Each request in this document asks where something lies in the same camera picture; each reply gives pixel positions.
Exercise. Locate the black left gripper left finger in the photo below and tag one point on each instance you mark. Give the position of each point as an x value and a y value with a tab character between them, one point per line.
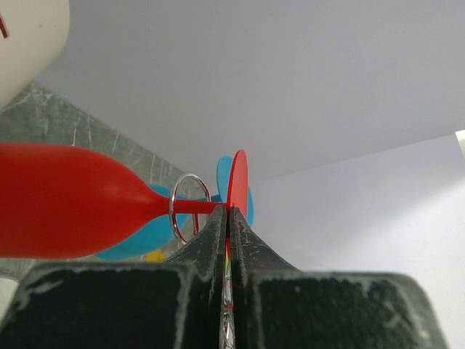
173	304

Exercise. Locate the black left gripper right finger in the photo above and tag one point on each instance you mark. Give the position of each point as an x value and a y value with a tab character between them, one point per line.
279	306

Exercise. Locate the chrome wine glass rack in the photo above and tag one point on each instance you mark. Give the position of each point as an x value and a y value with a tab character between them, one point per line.
189	203

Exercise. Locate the orange wine glass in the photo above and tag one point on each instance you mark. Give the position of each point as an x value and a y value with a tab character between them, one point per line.
155	256

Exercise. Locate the red wine glass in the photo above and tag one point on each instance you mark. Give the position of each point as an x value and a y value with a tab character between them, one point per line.
64	202

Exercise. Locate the white round container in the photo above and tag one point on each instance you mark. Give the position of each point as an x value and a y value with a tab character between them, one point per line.
33	34

